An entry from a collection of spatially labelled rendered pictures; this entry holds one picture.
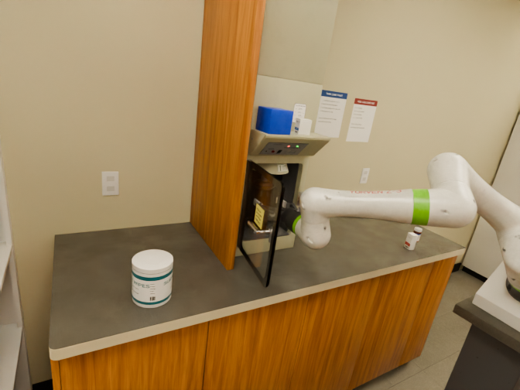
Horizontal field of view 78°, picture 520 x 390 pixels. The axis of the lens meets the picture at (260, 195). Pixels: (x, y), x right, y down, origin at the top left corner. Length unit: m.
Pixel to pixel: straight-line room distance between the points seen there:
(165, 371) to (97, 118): 1.03
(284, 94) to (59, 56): 0.88
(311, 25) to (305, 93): 0.25
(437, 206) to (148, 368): 1.06
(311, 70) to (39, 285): 1.54
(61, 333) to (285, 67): 1.15
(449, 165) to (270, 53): 0.73
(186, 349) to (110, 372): 0.24
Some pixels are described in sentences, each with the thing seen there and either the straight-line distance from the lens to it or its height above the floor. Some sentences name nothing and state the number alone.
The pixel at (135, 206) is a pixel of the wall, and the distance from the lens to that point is 1.69.
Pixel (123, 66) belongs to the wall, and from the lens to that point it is 1.56.
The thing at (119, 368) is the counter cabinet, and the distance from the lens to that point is 1.24.
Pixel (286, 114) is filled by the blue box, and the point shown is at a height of 1.58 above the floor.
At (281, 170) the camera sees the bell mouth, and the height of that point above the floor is 1.33.
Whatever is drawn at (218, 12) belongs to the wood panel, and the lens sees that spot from 1.47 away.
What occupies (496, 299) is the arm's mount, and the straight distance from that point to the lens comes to 1.63.
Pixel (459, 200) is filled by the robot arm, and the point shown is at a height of 1.43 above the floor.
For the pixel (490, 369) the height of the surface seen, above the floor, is 0.73.
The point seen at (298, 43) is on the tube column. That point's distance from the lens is 1.37.
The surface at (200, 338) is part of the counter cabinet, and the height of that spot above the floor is 0.80.
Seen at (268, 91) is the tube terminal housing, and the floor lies 1.65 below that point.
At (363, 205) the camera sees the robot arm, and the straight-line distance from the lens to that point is 1.09.
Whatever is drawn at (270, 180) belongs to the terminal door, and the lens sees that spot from 1.11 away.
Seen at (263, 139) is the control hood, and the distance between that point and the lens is 1.20.
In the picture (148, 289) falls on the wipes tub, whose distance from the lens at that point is 1.13.
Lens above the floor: 1.67
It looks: 19 degrees down
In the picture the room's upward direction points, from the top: 8 degrees clockwise
